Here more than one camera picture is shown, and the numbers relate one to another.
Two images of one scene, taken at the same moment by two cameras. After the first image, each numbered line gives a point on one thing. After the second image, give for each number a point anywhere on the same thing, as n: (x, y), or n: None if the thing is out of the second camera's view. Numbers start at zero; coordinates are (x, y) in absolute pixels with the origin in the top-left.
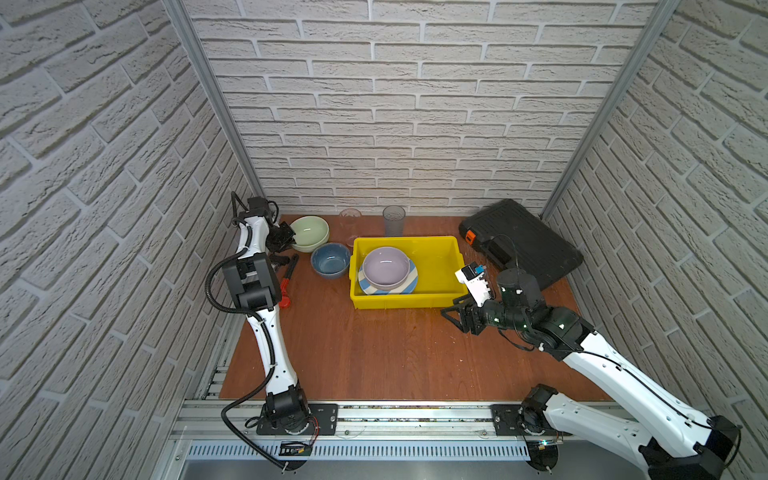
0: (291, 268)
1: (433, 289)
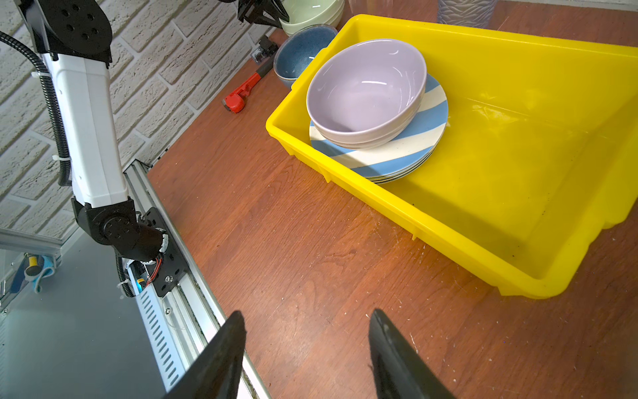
0: (235, 101)
1: (540, 153)
